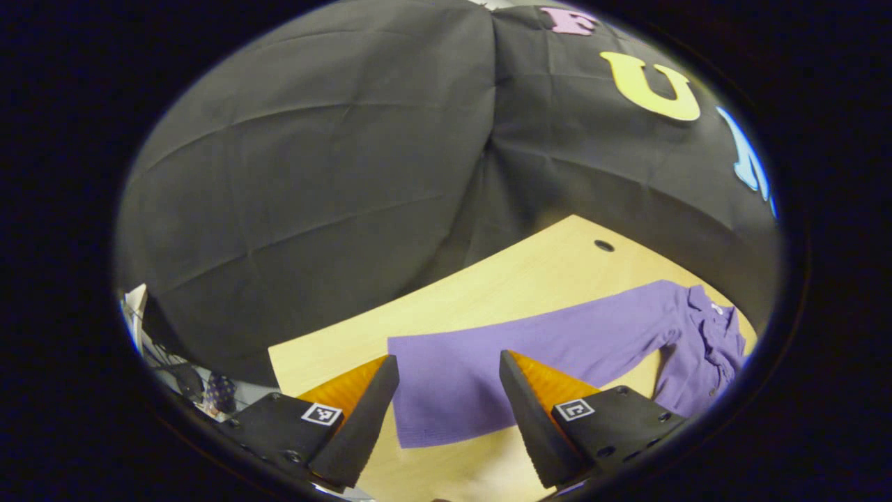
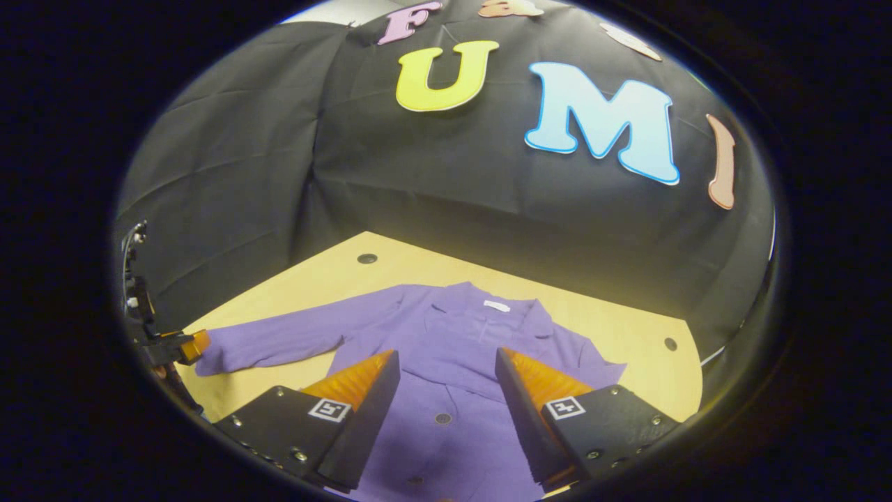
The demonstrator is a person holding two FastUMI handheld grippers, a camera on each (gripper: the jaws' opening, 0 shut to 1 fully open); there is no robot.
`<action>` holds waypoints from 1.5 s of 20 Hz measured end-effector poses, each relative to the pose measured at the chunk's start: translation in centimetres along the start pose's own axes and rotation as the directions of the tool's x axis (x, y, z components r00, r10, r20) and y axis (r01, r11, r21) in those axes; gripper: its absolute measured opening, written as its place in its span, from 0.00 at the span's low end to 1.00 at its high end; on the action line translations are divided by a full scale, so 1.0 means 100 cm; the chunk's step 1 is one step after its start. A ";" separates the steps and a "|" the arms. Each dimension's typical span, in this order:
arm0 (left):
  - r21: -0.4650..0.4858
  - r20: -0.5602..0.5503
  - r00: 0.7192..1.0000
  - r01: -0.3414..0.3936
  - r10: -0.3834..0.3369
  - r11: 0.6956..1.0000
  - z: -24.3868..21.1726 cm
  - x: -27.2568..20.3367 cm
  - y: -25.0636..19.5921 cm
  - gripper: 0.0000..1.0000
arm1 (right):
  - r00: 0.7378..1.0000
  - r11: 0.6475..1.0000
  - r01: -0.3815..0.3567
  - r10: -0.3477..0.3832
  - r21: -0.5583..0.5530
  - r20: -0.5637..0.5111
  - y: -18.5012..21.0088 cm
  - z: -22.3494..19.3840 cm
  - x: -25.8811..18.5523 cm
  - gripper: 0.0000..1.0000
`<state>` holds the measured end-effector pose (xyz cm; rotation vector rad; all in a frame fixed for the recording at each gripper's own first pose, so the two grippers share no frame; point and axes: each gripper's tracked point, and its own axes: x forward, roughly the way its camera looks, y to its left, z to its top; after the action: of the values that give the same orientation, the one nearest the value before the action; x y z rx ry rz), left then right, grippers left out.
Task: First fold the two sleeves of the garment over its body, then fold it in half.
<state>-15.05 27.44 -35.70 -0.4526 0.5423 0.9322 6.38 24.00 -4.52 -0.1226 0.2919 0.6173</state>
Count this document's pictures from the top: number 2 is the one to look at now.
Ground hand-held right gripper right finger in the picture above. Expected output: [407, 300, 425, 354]
[495, 347, 680, 489]

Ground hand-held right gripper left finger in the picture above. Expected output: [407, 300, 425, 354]
[213, 349, 402, 492]

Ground purple knit cardigan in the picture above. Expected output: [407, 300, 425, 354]
[195, 281, 628, 502]

